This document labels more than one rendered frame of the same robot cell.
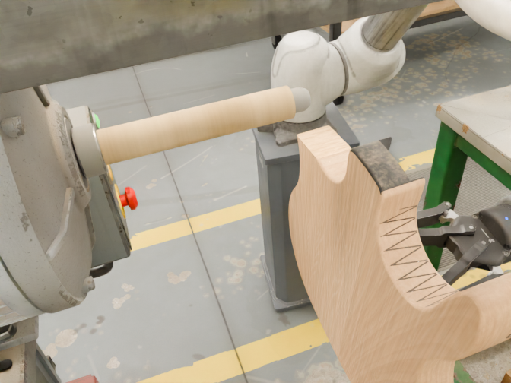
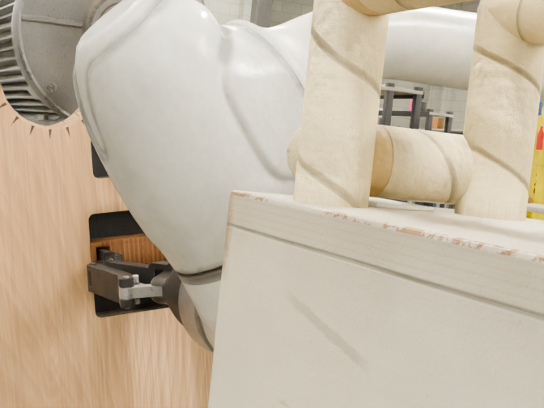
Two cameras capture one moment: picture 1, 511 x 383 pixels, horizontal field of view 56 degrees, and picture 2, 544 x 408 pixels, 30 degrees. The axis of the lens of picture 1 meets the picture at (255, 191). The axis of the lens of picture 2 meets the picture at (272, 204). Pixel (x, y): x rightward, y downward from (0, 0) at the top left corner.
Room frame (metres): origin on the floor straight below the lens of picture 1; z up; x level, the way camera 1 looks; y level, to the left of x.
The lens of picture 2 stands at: (0.33, -1.13, 1.12)
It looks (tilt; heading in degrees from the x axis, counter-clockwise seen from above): 3 degrees down; 80
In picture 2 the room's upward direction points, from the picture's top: 6 degrees clockwise
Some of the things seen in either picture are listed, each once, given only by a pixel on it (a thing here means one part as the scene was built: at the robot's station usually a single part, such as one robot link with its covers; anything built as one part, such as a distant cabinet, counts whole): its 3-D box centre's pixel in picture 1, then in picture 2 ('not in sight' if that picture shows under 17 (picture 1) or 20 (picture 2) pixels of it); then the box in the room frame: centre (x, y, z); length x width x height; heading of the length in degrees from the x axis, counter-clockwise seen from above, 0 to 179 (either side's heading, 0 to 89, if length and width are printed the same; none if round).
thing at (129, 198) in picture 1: (125, 200); not in sight; (0.62, 0.22, 0.97); 0.04 x 0.04 x 0.04; 16
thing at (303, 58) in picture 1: (302, 73); not in sight; (1.23, -0.16, 0.87); 0.18 x 0.16 x 0.22; 110
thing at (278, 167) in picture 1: (300, 211); not in sight; (1.22, -0.15, 0.35); 0.28 x 0.28 x 0.70; 8
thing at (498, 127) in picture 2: not in sight; (501, 113); (0.51, -0.69, 1.15); 0.03 x 0.03 x 0.09
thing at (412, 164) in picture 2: not in sight; (405, 163); (0.47, -0.69, 1.12); 0.11 x 0.03 x 0.03; 15
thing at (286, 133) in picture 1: (293, 118); not in sight; (1.22, -0.13, 0.73); 0.22 x 0.18 x 0.06; 98
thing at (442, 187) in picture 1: (426, 259); not in sight; (0.87, -0.45, 0.45); 0.05 x 0.05 x 0.90; 16
